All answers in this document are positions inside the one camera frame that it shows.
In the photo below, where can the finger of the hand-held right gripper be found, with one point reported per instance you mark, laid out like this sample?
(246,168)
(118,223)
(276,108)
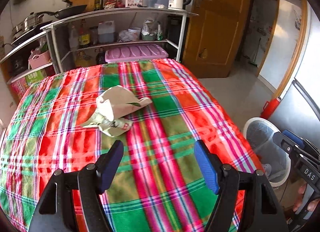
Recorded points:
(282,141)
(293,138)

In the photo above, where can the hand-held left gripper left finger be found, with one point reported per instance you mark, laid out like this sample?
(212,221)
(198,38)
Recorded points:
(110,169)

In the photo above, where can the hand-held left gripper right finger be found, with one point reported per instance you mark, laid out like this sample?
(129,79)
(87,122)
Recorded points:
(205,167)

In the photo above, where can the white trash bin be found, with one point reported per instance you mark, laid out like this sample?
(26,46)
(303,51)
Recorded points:
(262,134)

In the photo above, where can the cream paper wrapper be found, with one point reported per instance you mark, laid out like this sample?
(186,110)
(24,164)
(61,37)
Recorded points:
(117,101)

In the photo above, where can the person's right hand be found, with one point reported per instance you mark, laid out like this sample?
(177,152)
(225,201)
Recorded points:
(311,204)

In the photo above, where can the red thermos jug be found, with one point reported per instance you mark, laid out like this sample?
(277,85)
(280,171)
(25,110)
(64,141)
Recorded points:
(271,108)

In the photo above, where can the silver refrigerator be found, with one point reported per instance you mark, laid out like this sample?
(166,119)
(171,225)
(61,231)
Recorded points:
(300,84)

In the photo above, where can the red green plaid tablecloth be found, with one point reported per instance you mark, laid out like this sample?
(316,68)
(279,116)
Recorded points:
(162,121)

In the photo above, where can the mop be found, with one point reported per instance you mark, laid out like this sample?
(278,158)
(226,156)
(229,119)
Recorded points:
(254,60)

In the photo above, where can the green printed carton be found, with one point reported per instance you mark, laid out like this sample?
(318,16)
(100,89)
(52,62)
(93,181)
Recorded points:
(36,78)

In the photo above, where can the pink lidded storage bin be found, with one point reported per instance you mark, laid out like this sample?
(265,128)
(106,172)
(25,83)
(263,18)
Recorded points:
(136,53)

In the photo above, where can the pink plastic basket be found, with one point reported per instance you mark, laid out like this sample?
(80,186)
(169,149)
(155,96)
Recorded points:
(40,60)

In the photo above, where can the brown wooden door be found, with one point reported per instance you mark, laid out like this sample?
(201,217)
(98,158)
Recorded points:
(217,29)

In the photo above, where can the yellow label sauce bottle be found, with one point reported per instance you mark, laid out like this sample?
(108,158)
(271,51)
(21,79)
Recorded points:
(84,38)

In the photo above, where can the clear plastic bag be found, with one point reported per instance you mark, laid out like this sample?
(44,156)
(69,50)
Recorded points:
(123,36)

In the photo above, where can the clear plastic bottle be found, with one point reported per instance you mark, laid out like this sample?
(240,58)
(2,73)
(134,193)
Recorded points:
(73,39)

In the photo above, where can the clear plastic oil jug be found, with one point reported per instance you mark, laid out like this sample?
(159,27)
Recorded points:
(106,33)

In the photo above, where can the metal shelf rack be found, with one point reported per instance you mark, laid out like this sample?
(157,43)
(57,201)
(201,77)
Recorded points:
(182,31)

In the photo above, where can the white plastic tub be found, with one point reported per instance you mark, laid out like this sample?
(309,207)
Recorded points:
(134,34)

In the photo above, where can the green white packet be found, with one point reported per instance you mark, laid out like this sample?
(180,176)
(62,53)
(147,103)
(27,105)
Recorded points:
(159,31)

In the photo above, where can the white green food bag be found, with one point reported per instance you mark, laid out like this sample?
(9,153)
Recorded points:
(148,30)

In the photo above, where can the metal stove rack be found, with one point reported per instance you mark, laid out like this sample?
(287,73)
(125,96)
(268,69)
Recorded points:
(15,46)

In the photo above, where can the black frying pan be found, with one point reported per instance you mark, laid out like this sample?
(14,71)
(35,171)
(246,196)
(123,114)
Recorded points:
(72,10)

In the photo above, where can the steel steamer pot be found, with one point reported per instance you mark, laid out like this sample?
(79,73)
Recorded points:
(26,24)

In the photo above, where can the pink utensil holder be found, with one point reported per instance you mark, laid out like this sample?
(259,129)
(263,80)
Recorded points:
(133,2)

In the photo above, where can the clear blue-lidded storage box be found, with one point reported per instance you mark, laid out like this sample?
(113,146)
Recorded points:
(155,0)

